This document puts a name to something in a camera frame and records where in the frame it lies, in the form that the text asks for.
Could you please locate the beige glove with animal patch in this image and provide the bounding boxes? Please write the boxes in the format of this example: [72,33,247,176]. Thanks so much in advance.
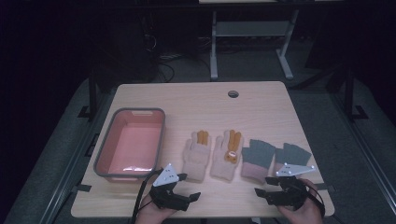
[209,129,243,182]

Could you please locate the dark floor cables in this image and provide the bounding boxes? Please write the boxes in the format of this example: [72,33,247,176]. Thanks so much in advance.
[141,18,185,83]

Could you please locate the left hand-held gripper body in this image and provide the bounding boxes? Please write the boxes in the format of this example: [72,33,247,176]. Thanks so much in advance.
[148,162,191,213]

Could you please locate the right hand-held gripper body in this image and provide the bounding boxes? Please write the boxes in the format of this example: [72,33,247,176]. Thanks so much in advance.
[266,162,316,211]

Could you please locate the black metal stand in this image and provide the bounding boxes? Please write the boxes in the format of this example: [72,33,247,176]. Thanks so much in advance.
[343,66,369,121]
[78,69,100,121]

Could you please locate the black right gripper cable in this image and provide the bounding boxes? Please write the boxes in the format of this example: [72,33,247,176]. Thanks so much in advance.
[298,178,327,218]

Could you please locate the gray pink fingerless glove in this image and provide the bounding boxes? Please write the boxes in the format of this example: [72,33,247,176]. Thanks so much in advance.
[240,138,276,185]
[273,142,313,177]

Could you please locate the black table edge strap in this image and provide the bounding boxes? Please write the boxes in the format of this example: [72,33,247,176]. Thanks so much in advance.
[70,183,93,193]
[313,183,336,193]

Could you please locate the pink basin with gray rim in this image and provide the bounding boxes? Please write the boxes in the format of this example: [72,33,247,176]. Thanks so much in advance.
[93,107,166,184]

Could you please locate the beige orange knit glove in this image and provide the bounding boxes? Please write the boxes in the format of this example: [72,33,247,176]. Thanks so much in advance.
[181,130,213,183]

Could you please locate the gray metal desk frame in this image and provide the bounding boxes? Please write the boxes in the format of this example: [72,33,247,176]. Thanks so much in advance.
[209,8,300,81]

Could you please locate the person's left hand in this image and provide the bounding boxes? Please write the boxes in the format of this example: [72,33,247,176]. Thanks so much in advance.
[134,193,178,224]

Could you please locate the person's right hand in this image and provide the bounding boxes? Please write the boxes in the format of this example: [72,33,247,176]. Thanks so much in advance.
[276,178,325,224]

